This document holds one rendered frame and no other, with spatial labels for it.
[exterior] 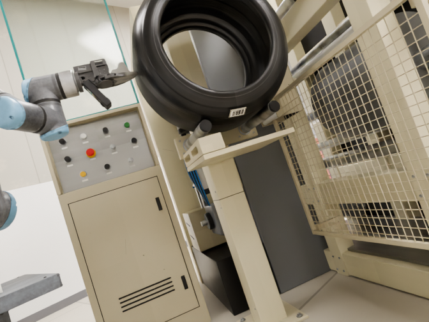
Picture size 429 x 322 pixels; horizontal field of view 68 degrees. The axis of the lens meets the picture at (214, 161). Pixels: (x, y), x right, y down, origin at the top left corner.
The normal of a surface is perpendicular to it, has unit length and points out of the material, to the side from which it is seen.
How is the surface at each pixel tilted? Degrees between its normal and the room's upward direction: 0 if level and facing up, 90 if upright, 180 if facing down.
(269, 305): 90
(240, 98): 101
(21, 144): 90
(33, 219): 90
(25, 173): 90
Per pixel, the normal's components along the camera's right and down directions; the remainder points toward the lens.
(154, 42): 0.06, -0.11
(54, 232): 0.63, -0.27
